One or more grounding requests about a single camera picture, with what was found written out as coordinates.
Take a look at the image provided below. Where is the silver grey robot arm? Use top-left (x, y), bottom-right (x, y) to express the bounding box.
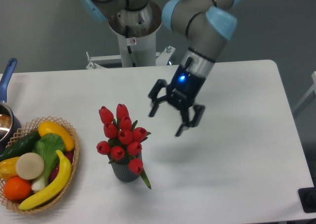
top-left (80, 0), bottom-right (240, 136)

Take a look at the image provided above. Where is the purple red vegetable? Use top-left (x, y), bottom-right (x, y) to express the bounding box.
top-left (49, 151), bottom-right (74, 183)

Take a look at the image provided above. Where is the yellow bell pepper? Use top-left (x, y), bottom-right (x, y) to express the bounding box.
top-left (0, 157), bottom-right (19, 180)

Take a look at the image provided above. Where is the green cucumber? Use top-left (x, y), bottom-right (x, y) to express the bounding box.
top-left (0, 130), bottom-right (40, 161)

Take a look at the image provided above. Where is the orange fruit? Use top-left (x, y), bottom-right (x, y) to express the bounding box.
top-left (3, 176), bottom-right (31, 200)

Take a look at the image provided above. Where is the yellow squash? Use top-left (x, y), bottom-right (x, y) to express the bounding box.
top-left (38, 121), bottom-right (75, 152)

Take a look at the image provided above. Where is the white metal base frame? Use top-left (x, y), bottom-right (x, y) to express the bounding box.
top-left (85, 45), bottom-right (176, 70)

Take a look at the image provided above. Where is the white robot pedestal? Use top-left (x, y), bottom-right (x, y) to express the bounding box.
top-left (108, 0), bottom-right (161, 67)

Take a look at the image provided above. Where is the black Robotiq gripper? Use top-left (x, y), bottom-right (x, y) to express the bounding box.
top-left (148, 65), bottom-right (206, 137)

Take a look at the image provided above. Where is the woven wicker basket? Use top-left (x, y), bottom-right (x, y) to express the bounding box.
top-left (0, 116), bottom-right (79, 215)

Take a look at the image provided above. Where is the beige round disc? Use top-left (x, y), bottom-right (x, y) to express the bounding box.
top-left (15, 152), bottom-right (44, 180)

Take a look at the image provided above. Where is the yellow banana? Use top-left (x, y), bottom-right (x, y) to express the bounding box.
top-left (18, 150), bottom-right (72, 211)

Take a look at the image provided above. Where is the blue handled saucepan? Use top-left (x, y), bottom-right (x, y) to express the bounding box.
top-left (0, 58), bottom-right (21, 153)

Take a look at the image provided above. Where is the black device at table edge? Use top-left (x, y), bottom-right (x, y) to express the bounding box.
top-left (298, 187), bottom-right (316, 213)

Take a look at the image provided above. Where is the white furniture at right edge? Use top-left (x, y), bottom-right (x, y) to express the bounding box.
top-left (292, 71), bottom-right (316, 118)

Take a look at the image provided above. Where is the dark grey ribbed vase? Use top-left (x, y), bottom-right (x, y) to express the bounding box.
top-left (110, 155), bottom-right (140, 182)

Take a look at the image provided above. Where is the red tulip bouquet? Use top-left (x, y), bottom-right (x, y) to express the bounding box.
top-left (96, 104), bottom-right (152, 189)

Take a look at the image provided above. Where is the green bok choy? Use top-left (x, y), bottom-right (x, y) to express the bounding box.
top-left (32, 133), bottom-right (65, 193)

